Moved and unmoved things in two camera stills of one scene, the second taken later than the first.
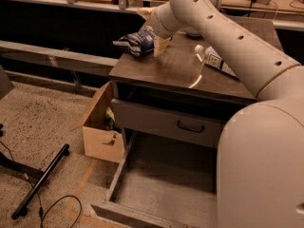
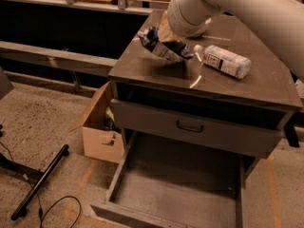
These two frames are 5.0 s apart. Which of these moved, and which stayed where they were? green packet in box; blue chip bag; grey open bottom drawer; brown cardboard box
Moved: blue chip bag
Stayed: green packet in box; brown cardboard box; grey open bottom drawer
